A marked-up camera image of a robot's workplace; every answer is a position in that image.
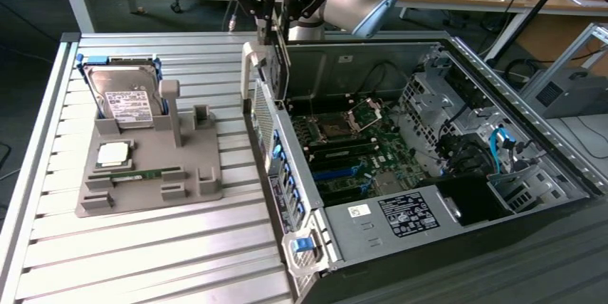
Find green RAM stick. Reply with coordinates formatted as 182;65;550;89
108;170;161;181

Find blue disk caddy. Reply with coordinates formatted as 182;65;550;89
74;53;165;120

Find black RAM stick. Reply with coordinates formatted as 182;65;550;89
309;142;380;162

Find graphics card with metal bracket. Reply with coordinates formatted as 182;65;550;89
256;0;292;103

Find green motherboard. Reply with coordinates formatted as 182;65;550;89
289;99;428;205

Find silver CPU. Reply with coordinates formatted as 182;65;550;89
94;142;133;169

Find black power wires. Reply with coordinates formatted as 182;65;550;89
436;132;494;177

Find grey machine housing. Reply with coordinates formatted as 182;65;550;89
520;67;608;120

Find grey parts rack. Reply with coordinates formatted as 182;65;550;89
74;78;225;219

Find blue case latch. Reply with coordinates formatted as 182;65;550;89
289;238;314;253

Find CPU socket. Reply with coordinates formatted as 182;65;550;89
308;111;366;141

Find grey disk bay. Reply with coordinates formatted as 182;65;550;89
486;164;593;214

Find grey power supply unit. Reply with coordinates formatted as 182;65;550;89
322;184;464;262

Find blue expansion slot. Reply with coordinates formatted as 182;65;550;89
312;164;365;181

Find aluminium profile frame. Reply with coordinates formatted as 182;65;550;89
545;22;608;80

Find metal drive cage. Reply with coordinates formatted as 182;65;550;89
398;51;481;148

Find metal socket cover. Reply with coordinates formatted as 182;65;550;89
345;98;385;131

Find open black PC case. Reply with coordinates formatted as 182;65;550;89
240;31;608;304

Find black slanted pole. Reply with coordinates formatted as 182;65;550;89
484;0;584;68

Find blue wire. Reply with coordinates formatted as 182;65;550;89
488;125;517;177

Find silver hard disk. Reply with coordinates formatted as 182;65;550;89
82;65;162;130

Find grey chipset heatsink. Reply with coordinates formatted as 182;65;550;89
374;172;405;194

